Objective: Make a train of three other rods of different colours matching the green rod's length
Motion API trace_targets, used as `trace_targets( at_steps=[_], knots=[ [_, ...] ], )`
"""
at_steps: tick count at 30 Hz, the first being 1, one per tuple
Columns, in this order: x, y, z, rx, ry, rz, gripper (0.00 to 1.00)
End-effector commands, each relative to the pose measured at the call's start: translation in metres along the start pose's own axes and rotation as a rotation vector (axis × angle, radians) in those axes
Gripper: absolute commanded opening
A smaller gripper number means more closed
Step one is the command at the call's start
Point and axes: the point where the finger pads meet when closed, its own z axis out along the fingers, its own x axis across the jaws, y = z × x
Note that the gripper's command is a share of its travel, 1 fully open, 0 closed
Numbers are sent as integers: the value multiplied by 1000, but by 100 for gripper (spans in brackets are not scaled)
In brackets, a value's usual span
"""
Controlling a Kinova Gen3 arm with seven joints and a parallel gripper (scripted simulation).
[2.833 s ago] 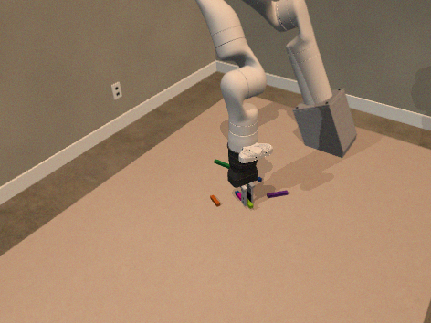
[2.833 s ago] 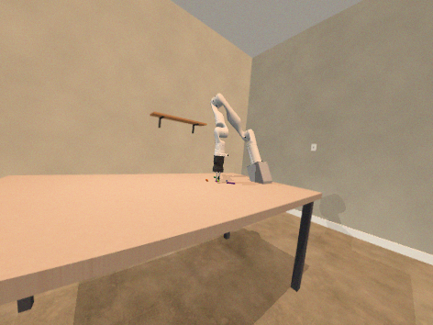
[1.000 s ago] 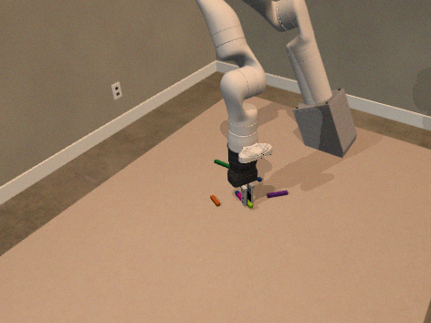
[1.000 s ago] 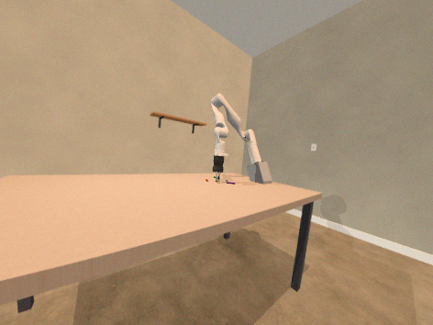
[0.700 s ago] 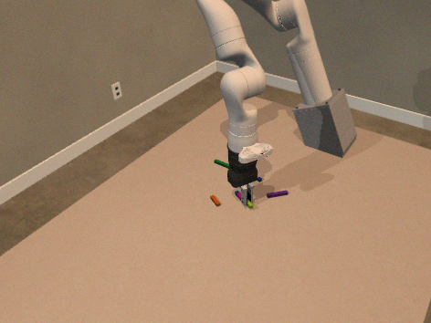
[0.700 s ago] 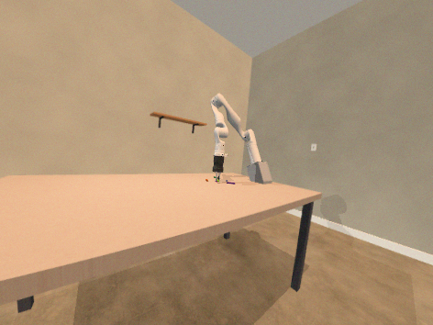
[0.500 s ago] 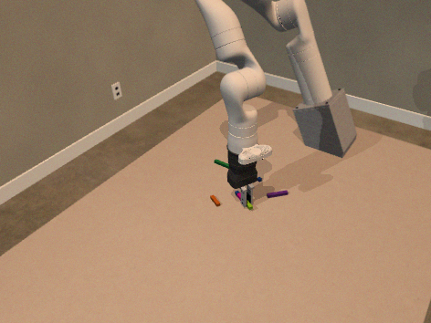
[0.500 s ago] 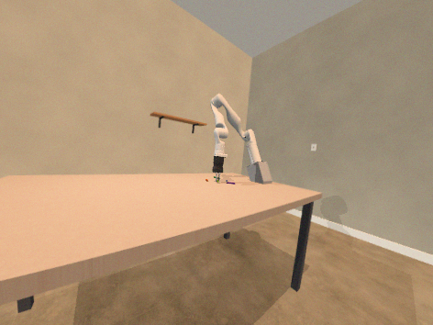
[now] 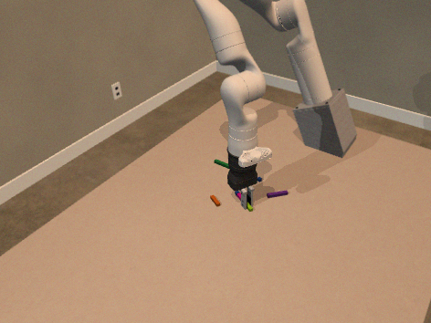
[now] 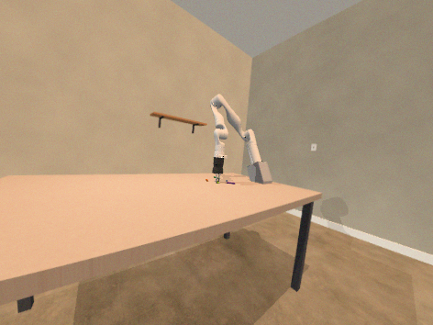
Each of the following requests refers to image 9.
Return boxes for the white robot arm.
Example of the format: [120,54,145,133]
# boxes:
[194,0,332,140]

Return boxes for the purple rod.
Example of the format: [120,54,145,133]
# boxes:
[267,191,288,198]

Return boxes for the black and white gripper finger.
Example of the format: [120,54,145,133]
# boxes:
[240,188,247,210]
[247,185,255,206]

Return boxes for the orange rod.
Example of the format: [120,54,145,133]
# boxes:
[210,195,220,207]

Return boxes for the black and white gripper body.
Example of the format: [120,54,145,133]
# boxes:
[227,133,272,191]

